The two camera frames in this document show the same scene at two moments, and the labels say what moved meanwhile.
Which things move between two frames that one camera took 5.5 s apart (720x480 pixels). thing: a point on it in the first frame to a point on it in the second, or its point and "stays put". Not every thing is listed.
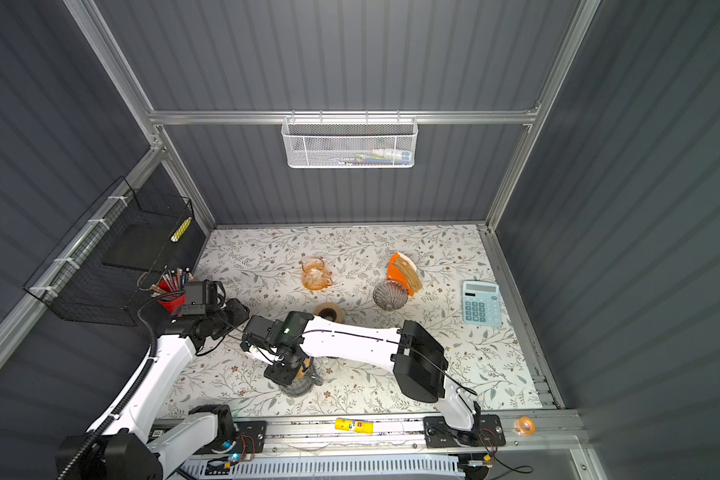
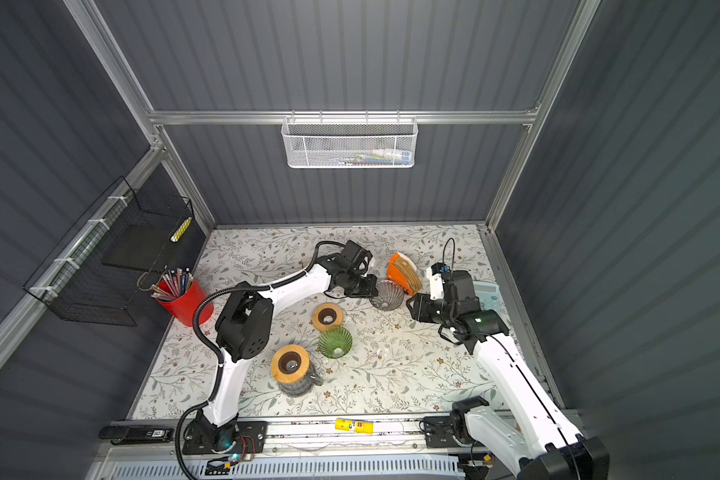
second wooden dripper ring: x=339 y=314 stays put
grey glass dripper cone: x=390 y=295 stays put
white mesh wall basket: x=350 y=142 stays put
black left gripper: x=239 y=314 to x=370 y=289
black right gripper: x=281 y=378 to x=420 y=310
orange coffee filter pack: x=401 y=269 stays put
